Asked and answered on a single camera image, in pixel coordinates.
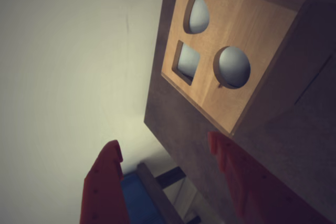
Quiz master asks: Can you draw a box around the blue floor object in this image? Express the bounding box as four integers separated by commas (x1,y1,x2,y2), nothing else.
120,173,165,224

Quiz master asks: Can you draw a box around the brown wooden beam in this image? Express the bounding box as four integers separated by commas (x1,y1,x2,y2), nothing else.
136,162,184,224

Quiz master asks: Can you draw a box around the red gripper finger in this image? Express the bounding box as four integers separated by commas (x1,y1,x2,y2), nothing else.
80,140,129,224
207,131,333,224

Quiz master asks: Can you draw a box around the wooden shape sorter box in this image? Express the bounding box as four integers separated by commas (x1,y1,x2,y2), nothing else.
160,0,336,138

